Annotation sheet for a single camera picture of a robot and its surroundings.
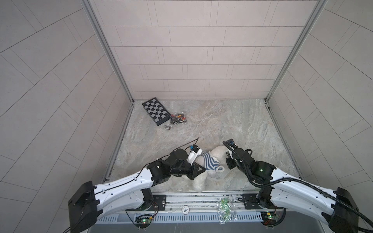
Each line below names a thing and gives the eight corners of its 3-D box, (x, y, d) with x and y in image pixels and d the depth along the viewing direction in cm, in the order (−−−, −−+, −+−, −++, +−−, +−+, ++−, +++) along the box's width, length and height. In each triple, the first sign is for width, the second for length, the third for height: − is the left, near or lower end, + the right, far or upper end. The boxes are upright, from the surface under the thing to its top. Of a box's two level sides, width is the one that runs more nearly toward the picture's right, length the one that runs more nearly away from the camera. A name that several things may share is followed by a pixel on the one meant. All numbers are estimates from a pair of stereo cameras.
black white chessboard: (158, 126, 102) (157, 123, 99) (142, 106, 114) (141, 103, 111) (172, 118, 107) (172, 115, 104) (156, 99, 119) (155, 96, 116)
